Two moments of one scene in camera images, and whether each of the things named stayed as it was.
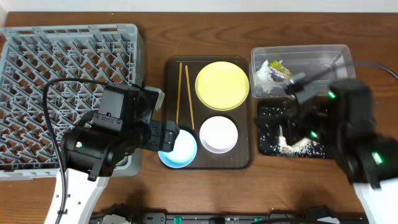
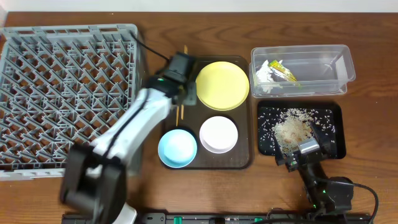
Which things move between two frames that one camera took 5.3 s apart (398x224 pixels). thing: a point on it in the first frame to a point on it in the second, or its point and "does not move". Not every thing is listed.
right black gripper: [288, 121] to [294, 157]
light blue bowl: [185, 147] does not move
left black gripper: [169, 140] to [189, 94]
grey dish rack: [32, 55] does not move
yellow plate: [222, 86] does not move
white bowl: [219, 134] does not move
